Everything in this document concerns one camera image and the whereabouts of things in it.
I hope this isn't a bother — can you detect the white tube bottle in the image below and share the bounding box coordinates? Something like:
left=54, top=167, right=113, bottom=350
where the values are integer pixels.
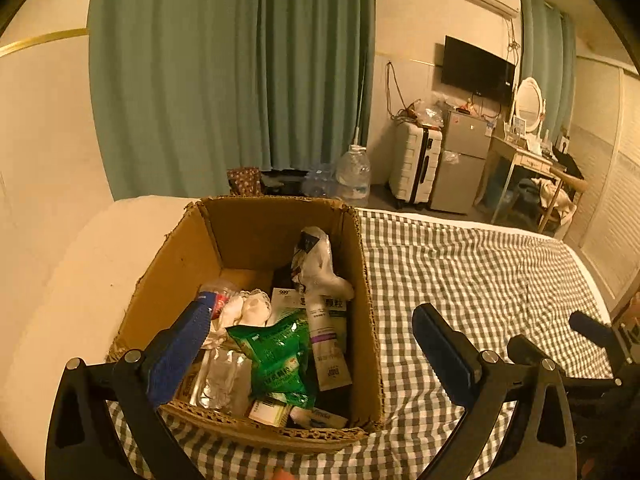
left=305, top=292, right=352, bottom=391

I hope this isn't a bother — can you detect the clear plastic flat pack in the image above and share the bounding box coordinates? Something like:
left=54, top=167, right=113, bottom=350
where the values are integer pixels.
left=190, top=347, right=252, bottom=417

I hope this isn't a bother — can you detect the clear jar blue label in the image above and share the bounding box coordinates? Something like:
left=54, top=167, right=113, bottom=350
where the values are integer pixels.
left=196, top=278, right=238, bottom=320

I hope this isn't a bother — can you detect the green snack packet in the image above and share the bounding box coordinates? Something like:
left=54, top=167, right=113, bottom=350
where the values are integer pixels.
left=227, top=311, right=318, bottom=408

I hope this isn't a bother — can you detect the clear bag with black item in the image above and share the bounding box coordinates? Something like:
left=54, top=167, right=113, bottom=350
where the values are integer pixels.
left=291, top=226, right=355, bottom=301

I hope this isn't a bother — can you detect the white plush toy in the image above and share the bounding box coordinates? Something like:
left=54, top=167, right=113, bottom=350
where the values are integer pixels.
left=202, top=289, right=272, bottom=350

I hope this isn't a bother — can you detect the brown white small box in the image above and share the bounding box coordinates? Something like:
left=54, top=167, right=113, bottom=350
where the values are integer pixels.
left=247, top=399, right=292, bottom=428

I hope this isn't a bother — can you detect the wooden chair with clothes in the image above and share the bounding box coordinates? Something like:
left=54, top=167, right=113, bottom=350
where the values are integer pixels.
left=537, top=167, right=589, bottom=237

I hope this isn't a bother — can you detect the brown cardboard box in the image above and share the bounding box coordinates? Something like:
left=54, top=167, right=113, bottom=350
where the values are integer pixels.
left=110, top=196, right=384, bottom=454

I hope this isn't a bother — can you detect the white dressing table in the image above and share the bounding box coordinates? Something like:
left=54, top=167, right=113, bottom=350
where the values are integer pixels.
left=474, top=136, right=560, bottom=224

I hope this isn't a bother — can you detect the grey mini fridge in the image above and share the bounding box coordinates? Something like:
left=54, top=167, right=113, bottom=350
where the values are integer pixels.
left=430, top=110, right=491, bottom=214

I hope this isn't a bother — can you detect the white suitcase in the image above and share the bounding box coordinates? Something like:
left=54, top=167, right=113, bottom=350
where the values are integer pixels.
left=388, top=122, right=442, bottom=205

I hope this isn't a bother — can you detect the large clear water bottle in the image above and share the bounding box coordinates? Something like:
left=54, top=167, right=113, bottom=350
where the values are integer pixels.
left=335, top=144, right=371, bottom=207

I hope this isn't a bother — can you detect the white oval vanity mirror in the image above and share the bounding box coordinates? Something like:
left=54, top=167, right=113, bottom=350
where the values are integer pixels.
left=514, top=77, right=546, bottom=133

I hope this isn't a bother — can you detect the brown patterned pouch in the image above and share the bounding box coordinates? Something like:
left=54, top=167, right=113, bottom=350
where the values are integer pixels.
left=227, top=167, right=264, bottom=197

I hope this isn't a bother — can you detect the teal curtain right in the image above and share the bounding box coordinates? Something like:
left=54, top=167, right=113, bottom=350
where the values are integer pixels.
left=521, top=0, right=576, bottom=144

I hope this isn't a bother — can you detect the teal curtain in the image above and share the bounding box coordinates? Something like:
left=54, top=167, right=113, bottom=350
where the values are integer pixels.
left=88, top=0, right=375, bottom=200
left=521, top=0, right=576, bottom=144

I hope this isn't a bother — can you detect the teal curtain left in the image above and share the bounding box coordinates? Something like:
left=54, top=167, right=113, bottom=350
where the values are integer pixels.
left=88, top=0, right=375, bottom=200

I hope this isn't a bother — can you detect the black wall television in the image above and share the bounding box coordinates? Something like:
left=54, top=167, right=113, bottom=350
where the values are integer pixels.
left=440, top=36, right=516, bottom=106

